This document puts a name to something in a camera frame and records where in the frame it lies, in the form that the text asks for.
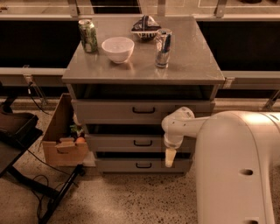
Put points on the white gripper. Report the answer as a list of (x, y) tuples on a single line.
[(171, 143)]

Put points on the grey drawer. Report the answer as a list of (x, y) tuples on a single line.
[(134, 112), (142, 165), (125, 143)]

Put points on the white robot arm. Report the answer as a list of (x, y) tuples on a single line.
[(234, 154)]

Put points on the grey bottom drawer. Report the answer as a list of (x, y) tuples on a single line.
[(142, 165)]

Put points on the grey drawer cabinet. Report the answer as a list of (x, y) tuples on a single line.
[(192, 74)]

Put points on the grey top drawer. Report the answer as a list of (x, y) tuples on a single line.
[(134, 112)]

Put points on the orange fruit in box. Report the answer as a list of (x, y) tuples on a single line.
[(80, 140)]

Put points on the cardboard box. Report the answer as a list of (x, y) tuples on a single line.
[(59, 148)]

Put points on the white bowl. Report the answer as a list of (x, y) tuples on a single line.
[(118, 49)]

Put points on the silver blue energy can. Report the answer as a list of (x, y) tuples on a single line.
[(163, 45)]

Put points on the dark chip bag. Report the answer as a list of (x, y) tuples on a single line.
[(146, 28)]

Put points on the green soda can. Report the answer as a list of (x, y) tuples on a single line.
[(88, 35)]

